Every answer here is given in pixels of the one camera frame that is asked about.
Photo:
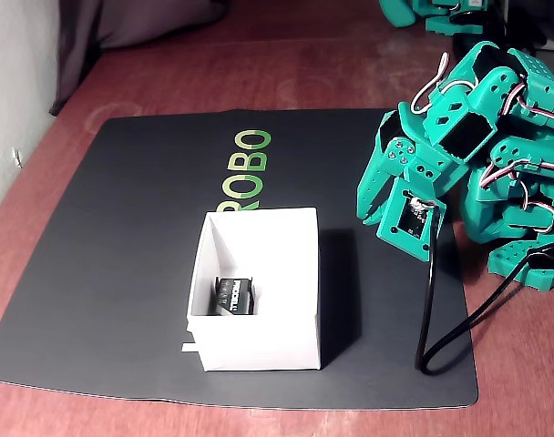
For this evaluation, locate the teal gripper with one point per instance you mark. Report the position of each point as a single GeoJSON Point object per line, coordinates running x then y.
{"type": "Point", "coordinates": [381, 175]}

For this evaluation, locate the small black battery pack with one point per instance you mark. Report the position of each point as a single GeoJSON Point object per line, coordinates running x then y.
{"type": "Point", "coordinates": [233, 296]}

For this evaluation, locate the white cardboard box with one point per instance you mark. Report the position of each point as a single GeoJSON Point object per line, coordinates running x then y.
{"type": "Point", "coordinates": [268, 282]}

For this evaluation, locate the black mat with ROBO print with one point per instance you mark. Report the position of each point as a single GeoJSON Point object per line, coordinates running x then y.
{"type": "Point", "coordinates": [122, 227]}

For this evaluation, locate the dark grey cloth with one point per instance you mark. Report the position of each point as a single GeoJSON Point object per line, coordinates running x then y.
{"type": "Point", "coordinates": [76, 45]}

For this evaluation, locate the small white plastic clip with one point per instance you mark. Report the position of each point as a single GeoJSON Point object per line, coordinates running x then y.
{"type": "Point", "coordinates": [16, 157]}

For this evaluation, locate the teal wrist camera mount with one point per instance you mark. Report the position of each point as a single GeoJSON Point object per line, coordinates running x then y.
{"type": "Point", "coordinates": [391, 223]}

